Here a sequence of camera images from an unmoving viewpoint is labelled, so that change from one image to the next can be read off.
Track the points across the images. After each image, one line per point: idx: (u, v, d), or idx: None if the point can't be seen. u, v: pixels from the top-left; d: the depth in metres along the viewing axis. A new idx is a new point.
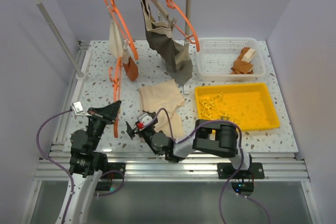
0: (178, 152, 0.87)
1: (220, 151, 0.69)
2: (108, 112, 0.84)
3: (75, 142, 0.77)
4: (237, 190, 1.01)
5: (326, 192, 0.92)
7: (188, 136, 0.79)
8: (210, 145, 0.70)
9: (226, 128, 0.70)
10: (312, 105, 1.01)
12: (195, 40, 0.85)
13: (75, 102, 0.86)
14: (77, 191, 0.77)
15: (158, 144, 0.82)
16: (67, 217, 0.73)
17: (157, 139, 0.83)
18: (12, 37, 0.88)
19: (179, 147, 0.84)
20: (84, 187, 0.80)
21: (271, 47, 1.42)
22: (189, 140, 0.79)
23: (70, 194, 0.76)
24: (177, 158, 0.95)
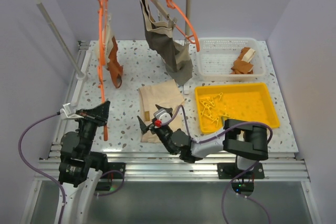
0: (195, 150, 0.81)
1: (255, 153, 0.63)
2: (98, 113, 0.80)
3: (65, 146, 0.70)
4: (237, 191, 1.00)
5: (326, 192, 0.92)
7: (216, 135, 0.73)
8: (243, 146, 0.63)
9: (258, 128, 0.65)
10: (312, 106, 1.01)
12: (195, 40, 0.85)
13: (65, 104, 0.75)
14: (70, 200, 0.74)
15: (178, 143, 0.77)
16: (63, 220, 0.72)
17: (177, 137, 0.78)
18: (12, 36, 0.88)
19: (201, 147, 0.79)
20: (77, 195, 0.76)
21: (271, 47, 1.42)
22: (216, 140, 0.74)
23: (62, 205, 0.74)
24: (193, 158, 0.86)
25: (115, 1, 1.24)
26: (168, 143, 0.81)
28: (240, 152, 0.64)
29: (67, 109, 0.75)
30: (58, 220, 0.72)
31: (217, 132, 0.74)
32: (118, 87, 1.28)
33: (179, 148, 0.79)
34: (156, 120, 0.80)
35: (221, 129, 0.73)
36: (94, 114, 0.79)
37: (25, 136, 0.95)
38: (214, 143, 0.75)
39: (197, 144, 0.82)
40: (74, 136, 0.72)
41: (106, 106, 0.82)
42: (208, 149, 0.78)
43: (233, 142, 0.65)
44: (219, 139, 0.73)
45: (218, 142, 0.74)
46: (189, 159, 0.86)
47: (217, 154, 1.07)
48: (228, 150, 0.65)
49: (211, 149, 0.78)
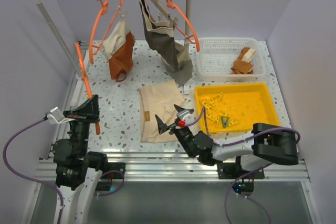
0: (217, 153, 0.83)
1: (287, 158, 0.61)
2: (88, 110, 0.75)
3: (58, 155, 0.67)
4: (237, 190, 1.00)
5: (326, 192, 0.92)
7: (243, 139, 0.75)
8: (276, 151, 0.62)
9: (289, 134, 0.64)
10: (312, 106, 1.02)
12: (195, 40, 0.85)
13: (52, 110, 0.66)
14: (68, 203, 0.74)
15: (202, 146, 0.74)
16: (62, 220, 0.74)
17: (201, 140, 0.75)
18: (12, 36, 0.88)
19: (223, 150, 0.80)
20: (75, 199, 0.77)
21: (271, 48, 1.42)
22: (243, 145, 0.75)
23: (60, 209, 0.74)
24: (212, 161, 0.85)
25: (115, 0, 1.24)
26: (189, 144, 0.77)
28: (273, 157, 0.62)
29: (54, 113, 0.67)
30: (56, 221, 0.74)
31: (245, 137, 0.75)
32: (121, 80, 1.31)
33: (199, 151, 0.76)
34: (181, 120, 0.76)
35: (248, 134, 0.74)
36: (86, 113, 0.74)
37: (25, 136, 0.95)
38: (241, 147, 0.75)
39: (218, 147, 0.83)
40: (66, 144, 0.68)
41: (94, 101, 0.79)
42: (232, 152, 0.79)
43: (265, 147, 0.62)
44: (247, 144, 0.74)
45: (245, 146, 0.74)
46: (209, 161, 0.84)
47: None
48: (258, 155, 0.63)
49: (234, 152, 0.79)
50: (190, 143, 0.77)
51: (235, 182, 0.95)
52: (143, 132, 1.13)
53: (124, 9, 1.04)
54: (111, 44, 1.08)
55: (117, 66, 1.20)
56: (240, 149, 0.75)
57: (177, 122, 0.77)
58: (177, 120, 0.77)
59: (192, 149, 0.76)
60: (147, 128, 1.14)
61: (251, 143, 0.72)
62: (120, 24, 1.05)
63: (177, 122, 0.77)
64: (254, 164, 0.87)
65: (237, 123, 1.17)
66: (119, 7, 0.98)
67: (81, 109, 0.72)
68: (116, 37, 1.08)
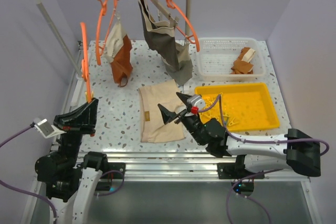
0: (234, 148, 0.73)
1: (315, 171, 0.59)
2: (83, 119, 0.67)
3: (41, 173, 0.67)
4: (237, 190, 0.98)
5: (326, 192, 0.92)
7: (275, 141, 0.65)
8: (307, 161, 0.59)
9: (317, 146, 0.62)
10: (312, 106, 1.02)
12: (195, 40, 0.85)
13: (39, 124, 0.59)
14: (61, 214, 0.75)
15: (213, 133, 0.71)
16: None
17: (212, 127, 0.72)
18: (12, 36, 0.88)
19: (243, 146, 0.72)
20: (70, 207, 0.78)
21: (271, 47, 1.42)
22: (271, 146, 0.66)
23: (54, 220, 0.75)
24: (222, 153, 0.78)
25: (115, 0, 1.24)
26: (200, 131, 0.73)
28: (303, 167, 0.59)
29: (42, 128, 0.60)
30: None
31: (276, 138, 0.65)
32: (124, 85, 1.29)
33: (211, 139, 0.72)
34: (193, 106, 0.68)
35: (281, 136, 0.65)
36: (82, 121, 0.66)
37: (25, 136, 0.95)
38: (269, 148, 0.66)
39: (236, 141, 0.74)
40: (49, 162, 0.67)
41: (93, 106, 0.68)
42: (252, 149, 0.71)
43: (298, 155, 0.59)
44: (278, 147, 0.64)
45: (274, 148, 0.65)
46: (218, 152, 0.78)
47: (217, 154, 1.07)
48: (287, 160, 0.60)
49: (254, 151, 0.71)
50: (201, 128, 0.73)
51: (239, 182, 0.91)
52: (143, 132, 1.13)
53: (118, 12, 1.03)
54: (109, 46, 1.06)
55: (118, 71, 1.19)
56: (268, 150, 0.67)
57: (189, 108, 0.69)
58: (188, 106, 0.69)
59: (202, 137, 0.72)
60: (147, 128, 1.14)
61: (284, 147, 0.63)
62: (116, 27, 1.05)
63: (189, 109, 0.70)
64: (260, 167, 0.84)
65: (237, 123, 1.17)
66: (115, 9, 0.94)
67: (74, 120, 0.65)
68: (114, 41, 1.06)
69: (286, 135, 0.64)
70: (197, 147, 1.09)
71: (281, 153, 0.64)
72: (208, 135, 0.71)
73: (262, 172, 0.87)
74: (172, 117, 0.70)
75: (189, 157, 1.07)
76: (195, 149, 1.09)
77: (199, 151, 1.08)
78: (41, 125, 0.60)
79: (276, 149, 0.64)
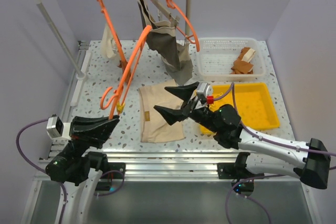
0: (248, 143, 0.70)
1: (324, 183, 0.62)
2: (96, 133, 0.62)
3: (52, 176, 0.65)
4: (237, 191, 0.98)
5: (326, 192, 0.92)
7: (296, 148, 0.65)
8: (323, 173, 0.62)
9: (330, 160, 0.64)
10: (312, 106, 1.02)
12: (195, 40, 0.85)
13: (46, 128, 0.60)
14: (71, 199, 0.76)
15: (228, 120, 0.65)
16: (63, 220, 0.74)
17: (227, 114, 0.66)
18: (12, 36, 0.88)
19: (260, 144, 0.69)
20: (79, 195, 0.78)
21: (271, 47, 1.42)
22: (291, 151, 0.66)
23: (63, 203, 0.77)
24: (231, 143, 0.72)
25: (115, 1, 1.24)
26: (214, 117, 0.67)
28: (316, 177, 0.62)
29: (51, 133, 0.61)
30: (59, 217, 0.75)
31: (297, 145, 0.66)
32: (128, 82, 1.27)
33: (226, 127, 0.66)
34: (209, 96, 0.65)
35: (302, 143, 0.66)
36: (93, 135, 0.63)
37: (25, 136, 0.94)
38: (287, 152, 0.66)
39: (251, 137, 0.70)
40: (59, 171, 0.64)
41: (111, 125, 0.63)
42: (268, 150, 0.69)
43: (317, 167, 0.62)
44: (297, 153, 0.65)
45: (293, 154, 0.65)
46: (226, 144, 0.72)
47: (217, 154, 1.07)
48: (306, 169, 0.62)
49: (269, 151, 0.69)
50: (216, 113, 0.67)
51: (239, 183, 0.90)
52: (143, 132, 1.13)
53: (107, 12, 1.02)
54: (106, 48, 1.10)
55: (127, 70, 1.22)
56: (285, 154, 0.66)
57: (205, 99, 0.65)
58: (202, 99, 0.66)
59: (217, 124, 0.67)
60: (147, 128, 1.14)
61: (304, 155, 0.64)
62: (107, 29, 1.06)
63: (203, 100, 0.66)
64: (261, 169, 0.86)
65: None
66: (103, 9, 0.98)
67: (84, 132, 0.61)
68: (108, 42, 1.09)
69: (308, 144, 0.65)
70: (197, 147, 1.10)
71: (299, 161, 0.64)
72: (222, 121, 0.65)
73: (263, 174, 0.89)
74: (185, 113, 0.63)
75: (189, 157, 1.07)
76: (195, 149, 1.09)
77: (198, 151, 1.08)
78: (48, 131, 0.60)
79: (295, 156, 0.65)
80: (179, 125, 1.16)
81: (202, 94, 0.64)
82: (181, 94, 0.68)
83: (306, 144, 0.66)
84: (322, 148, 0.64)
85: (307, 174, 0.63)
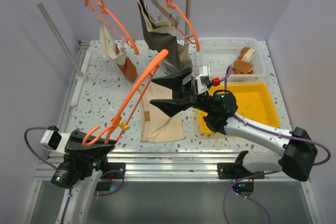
0: (233, 127, 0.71)
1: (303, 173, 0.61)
2: (91, 153, 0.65)
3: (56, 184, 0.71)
4: (237, 191, 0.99)
5: (326, 192, 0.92)
7: (278, 134, 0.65)
8: (302, 162, 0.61)
9: (313, 153, 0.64)
10: (311, 106, 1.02)
12: (195, 40, 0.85)
13: (41, 143, 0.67)
14: (76, 193, 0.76)
15: (227, 107, 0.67)
16: (66, 219, 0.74)
17: (228, 100, 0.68)
18: (12, 36, 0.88)
19: (244, 129, 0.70)
20: (83, 189, 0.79)
21: (271, 47, 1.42)
22: (272, 137, 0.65)
23: (67, 196, 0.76)
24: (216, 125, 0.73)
25: (115, 0, 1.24)
26: (214, 102, 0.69)
28: (294, 164, 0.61)
29: (46, 147, 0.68)
30: (62, 214, 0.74)
31: (280, 131, 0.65)
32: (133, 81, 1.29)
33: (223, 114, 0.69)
34: (215, 79, 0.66)
35: (285, 130, 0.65)
36: (88, 153, 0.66)
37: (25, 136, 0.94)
38: (269, 138, 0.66)
39: (237, 121, 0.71)
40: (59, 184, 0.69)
41: (106, 149, 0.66)
42: (252, 135, 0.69)
43: (296, 153, 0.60)
44: (279, 139, 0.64)
45: (274, 140, 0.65)
46: (212, 126, 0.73)
47: (217, 154, 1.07)
48: (284, 155, 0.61)
49: (252, 137, 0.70)
50: (216, 97, 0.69)
51: (235, 182, 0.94)
52: (143, 132, 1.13)
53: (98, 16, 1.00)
54: (107, 49, 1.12)
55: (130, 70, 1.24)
56: (267, 139, 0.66)
57: (212, 83, 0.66)
58: (209, 83, 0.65)
59: (214, 108, 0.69)
60: (147, 128, 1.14)
61: (284, 142, 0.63)
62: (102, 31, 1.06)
63: (211, 83, 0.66)
64: (255, 166, 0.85)
65: None
66: (96, 13, 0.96)
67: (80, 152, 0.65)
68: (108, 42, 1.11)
69: (291, 132, 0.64)
70: (197, 147, 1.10)
71: (279, 147, 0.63)
72: (222, 108, 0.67)
73: (262, 173, 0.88)
74: (193, 101, 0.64)
75: (189, 157, 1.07)
76: (195, 149, 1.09)
77: (198, 151, 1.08)
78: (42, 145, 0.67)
79: (276, 141, 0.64)
80: (179, 124, 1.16)
81: (207, 77, 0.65)
82: (171, 83, 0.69)
83: (290, 131, 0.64)
84: (305, 136, 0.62)
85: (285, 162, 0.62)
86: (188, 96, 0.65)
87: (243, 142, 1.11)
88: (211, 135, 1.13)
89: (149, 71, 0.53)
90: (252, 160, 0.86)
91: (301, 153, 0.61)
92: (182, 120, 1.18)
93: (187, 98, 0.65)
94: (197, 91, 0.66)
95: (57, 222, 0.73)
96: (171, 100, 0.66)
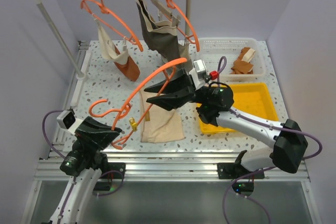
0: (225, 119, 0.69)
1: (292, 165, 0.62)
2: (97, 138, 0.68)
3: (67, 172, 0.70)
4: (237, 190, 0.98)
5: (326, 191, 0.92)
7: (270, 126, 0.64)
8: (292, 155, 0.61)
9: (304, 146, 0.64)
10: (311, 105, 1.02)
12: (195, 40, 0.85)
13: (57, 118, 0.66)
14: (80, 181, 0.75)
15: (224, 103, 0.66)
16: (66, 207, 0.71)
17: (226, 95, 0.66)
18: (12, 36, 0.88)
19: (237, 120, 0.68)
20: (86, 179, 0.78)
21: (271, 47, 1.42)
22: (263, 128, 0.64)
23: (71, 184, 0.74)
24: (209, 117, 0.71)
25: (115, 1, 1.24)
26: (211, 95, 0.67)
28: (284, 157, 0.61)
29: (60, 124, 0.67)
30: (64, 197, 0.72)
31: (271, 123, 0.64)
32: (134, 79, 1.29)
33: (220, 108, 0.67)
34: (212, 73, 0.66)
35: (276, 121, 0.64)
36: (94, 139, 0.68)
37: (25, 136, 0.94)
38: (260, 129, 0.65)
39: (229, 113, 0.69)
40: (70, 169, 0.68)
41: (111, 136, 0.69)
42: (244, 128, 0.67)
43: (287, 145, 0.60)
44: (270, 131, 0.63)
45: (265, 131, 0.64)
46: (205, 117, 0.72)
47: (216, 155, 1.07)
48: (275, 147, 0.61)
49: (243, 129, 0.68)
50: (214, 92, 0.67)
51: (235, 182, 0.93)
52: (143, 132, 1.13)
53: (95, 18, 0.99)
54: (106, 49, 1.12)
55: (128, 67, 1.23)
56: (258, 131, 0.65)
57: (210, 77, 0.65)
58: (208, 77, 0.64)
59: (211, 101, 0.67)
60: (147, 128, 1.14)
61: (275, 133, 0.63)
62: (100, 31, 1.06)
63: (209, 77, 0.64)
64: (252, 163, 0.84)
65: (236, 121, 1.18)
66: (93, 14, 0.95)
67: (87, 135, 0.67)
68: (106, 43, 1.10)
69: (282, 123, 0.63)
70: (197, 147, 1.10)
71: (270, 138, 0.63)
72: (219, 102, 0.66)
73: (260, 169, 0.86)
74: (192, 92, 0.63)
75: (190, 157, 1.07)
76: (195, 149, 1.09)
77: (199, 151, 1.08)
78: (58, 121, 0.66)
79: (267, 133, 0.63)
80: (179, 125, 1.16)
81: (205, 73, 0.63)
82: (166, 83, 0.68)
83: (281, 123, 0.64)
84: (296, 128, 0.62)
85: (275, 154, 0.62)
86: (186, 87, 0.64)
87: (243, 142, 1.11)
88: (211, 135, 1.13)
89: (164, 68, 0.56)
90: (248, 158, 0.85)
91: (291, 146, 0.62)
92: (182, 119, 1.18)
93: (185, 90, 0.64)
94: (191, 80, 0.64)
95: (58, 210, 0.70)
96: (169, 96, 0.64)
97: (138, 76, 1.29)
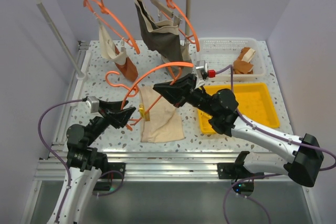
0: (241, 131, 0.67)
1: (312, 182, 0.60)
2: (119, 118, 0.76)
3: (71, 138, 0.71)
4: (237, 191, 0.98)
5: (326, 191, 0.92)
7: (288, 140, 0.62)
8: (311, 171, 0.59)
9: (322, 160, 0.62)
10: (311, 105, 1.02)
12: (195, 40, 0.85)
13: (92, 102, 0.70)
14: (74, 185, 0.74)
15: (225, 104, 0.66)
16: (62, 212, 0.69)
17: (226, 97, 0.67)
18: (12, 36, 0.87)
19: (254, 134, 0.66)
20: (81, 182, 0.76)
21: (271, 47, 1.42)
22: (282, 142, 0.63)
23: (66, 189, 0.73)
24: (223, 127, 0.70)
25: (115, 0, 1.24)
26: (213, 100, 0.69)
28: (303, 172, 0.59)
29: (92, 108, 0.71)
30: (61, 200, 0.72)
31: (290, 138, 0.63)
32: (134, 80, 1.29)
33: (223, 111, 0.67)
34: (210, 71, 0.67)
35: (295, 136, 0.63)
36: (116, 119, 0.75)
37: (25, 136, 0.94)
38: (278, 144, 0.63)
39: (245, 125, 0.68)
40: (79, 129, 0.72)
41: (129, 112, 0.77)
42: (262, 141, 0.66)
43: (306, 161, 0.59)
44: (289, 146, 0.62)
45: (283, 146, 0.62)
46: (219, 128, 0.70)
47: (216, 154, 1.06)
48: (294, 162, 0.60)
49: (263, 144, 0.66)
50: (214, 96, 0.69)
51: (236, 183, 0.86)
52: (143, 132, 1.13)
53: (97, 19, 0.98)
54: (106, 48, 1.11)
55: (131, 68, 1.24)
56: (276, 145, 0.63)
57: (207, 74, 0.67)
58: (205, 74, 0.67)
59: (214, 107, 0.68)
60: (147, 128, 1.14)
61: (294, 149, 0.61)
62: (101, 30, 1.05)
63: (206, 75, 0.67)
64: (257, 168, 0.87)
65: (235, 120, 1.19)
66: (94, 12, 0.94)
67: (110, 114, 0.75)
68: (106, 42, 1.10)
69: (301, 138, 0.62)
70: (197, 147, 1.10)
71: (289, 153, 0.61)
72: (220, 105, 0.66)
73: (263, 176, 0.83)
74: (191, 85, 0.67)
75: (190, 156, 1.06)
76: (195, 149, 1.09)
77: (198, 151, 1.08)
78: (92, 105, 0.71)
79: (286, 148, 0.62)
80: (179, 124, 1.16)
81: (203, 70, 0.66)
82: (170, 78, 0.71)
83: (299, 138, 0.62)
84: (315, 144, 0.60)
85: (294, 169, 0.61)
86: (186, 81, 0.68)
87: (243, 142, 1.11)
88: (211, 135, 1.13)
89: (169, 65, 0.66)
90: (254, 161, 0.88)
91: (311, 162, 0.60)
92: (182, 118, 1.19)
93: (184, 82, 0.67)
94: (195, 77, 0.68)
95: (53, 215, 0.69)
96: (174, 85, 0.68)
97: (137, 77, 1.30)
